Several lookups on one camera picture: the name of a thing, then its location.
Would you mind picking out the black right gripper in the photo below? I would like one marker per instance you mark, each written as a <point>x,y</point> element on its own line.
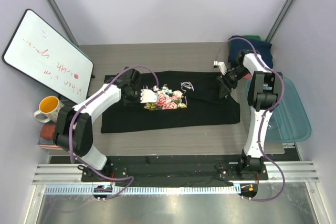
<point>226,84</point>

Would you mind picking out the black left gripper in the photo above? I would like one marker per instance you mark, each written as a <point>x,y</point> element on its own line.
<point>136,97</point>

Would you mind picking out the black printed t-shirt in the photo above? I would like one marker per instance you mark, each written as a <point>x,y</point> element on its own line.
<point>185,99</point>

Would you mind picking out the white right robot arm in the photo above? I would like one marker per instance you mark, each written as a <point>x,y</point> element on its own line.
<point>264,95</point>

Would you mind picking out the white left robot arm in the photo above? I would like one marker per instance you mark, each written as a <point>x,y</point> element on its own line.
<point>74,126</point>

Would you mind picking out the stack of books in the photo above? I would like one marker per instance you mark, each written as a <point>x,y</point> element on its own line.
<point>47,144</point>

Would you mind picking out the folded red t-shirt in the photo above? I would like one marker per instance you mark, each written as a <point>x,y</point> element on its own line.
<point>247,76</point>

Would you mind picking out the folded green t-shirt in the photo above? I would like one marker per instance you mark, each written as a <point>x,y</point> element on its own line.
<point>245,44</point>

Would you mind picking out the blue transparent plastic bin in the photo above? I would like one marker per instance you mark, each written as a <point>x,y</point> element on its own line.
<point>289,122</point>

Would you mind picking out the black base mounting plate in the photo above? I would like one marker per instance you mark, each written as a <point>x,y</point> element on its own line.
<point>175,170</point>

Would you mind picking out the white mug orange inside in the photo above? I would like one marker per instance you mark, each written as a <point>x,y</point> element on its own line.
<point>48,110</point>

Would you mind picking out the whiteboard with red writing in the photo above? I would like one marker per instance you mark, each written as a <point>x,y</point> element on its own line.
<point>42,53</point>

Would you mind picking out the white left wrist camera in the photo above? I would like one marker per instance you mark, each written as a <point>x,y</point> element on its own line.
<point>148,95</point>

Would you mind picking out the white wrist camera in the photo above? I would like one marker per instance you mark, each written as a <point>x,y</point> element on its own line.
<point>148,95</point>
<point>220,65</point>

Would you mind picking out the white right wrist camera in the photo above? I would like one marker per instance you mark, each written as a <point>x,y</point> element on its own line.
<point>220,65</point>

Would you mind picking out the right aluminium corner post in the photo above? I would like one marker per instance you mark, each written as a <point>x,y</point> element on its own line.
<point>279,19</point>

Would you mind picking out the aluminium corner post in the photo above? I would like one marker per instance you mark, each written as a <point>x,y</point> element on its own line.
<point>61,20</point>
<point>279,19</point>

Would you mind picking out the aluminium rail frame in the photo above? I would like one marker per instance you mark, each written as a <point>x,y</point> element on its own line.
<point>76,179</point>

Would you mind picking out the left aluminium corner post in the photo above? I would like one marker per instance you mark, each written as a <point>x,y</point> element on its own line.
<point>61,20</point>

